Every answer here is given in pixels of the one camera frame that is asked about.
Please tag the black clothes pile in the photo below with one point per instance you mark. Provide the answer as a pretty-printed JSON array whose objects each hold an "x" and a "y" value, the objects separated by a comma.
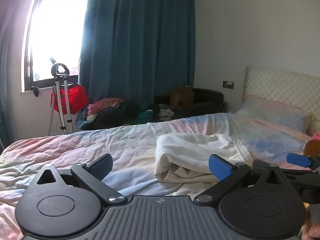
[{"x": 112, "y": 116}]

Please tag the wide blue curtain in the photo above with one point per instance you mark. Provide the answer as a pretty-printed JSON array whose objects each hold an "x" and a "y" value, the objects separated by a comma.
[{"x": 137, "y": 42}]

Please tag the pastel tie-dye bed blanket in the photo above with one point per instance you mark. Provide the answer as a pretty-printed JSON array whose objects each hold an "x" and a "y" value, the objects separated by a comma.
[{"x": 75, "y": 145}]

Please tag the person's right hand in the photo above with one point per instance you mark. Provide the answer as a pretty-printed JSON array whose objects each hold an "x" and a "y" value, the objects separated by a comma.
[{"x": 313, "y": 233}]

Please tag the black sofa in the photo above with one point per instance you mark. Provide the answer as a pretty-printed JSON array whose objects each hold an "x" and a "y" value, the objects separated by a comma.
[{"x": 207, "y": 97}]

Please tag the pink clothes pile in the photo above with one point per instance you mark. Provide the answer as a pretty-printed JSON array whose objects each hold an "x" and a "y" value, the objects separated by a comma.
[{"x": 102, "y": 103}]

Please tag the brown cardboard box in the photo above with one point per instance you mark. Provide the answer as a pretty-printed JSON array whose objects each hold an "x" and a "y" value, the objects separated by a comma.
[{"x": 181, "y": 96}]

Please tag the white sweatpants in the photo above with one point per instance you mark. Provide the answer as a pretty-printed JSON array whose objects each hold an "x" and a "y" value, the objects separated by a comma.
[{"x": 187, "y": 150}]

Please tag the dark wall switch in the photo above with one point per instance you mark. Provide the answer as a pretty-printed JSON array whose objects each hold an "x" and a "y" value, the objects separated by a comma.
[{"x": 228, "y": 84}]

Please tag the cream quilted headboard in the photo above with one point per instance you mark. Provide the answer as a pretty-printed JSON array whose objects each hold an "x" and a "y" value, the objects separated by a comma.
[{"x": 280, "y": 85}]

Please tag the pastel tie-dye pillow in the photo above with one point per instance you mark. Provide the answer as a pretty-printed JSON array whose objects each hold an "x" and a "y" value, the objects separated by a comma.
[{"x": 272, "y": 112}]

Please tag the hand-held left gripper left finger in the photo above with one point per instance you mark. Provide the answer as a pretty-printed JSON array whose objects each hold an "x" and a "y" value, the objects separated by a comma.
[{"x": 103, "y": 165}]

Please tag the green cloth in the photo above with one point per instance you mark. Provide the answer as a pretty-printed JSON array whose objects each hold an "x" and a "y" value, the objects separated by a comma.
[{"x": 145, "y": 115}]

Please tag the dark framed window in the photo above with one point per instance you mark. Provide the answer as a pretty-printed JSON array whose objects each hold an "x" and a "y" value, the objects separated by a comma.
[{"x": 55, "y": 30}]

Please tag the white patterned cloth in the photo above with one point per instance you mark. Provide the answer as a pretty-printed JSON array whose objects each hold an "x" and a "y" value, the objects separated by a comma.
[{"x": 166, "y": 112}]

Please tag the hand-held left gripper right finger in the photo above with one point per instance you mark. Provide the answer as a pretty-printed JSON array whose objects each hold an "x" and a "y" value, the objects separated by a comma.
[{"x": 220, "y": 166}]

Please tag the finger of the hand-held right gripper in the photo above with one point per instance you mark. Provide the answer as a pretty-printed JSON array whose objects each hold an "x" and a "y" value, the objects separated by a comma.
[
  {"x": 297, "y": 158},
  {"x": 260, "y": 163}
]

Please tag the pink and brown plush toy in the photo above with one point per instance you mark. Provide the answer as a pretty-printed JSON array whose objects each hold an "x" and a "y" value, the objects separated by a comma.
[{"x": 312, "y": 148}]

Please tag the red bag on trolley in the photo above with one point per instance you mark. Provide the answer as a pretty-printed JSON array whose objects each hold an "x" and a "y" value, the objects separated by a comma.
[{"x": 66, "y": 100}]

